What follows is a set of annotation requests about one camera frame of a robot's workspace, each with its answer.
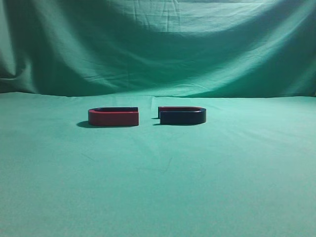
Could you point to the red-blue horseshoe magnet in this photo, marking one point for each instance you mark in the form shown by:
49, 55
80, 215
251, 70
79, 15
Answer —
181, 115
114, 116

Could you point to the green cloth backdrop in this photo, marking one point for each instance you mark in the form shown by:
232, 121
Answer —
248, 171

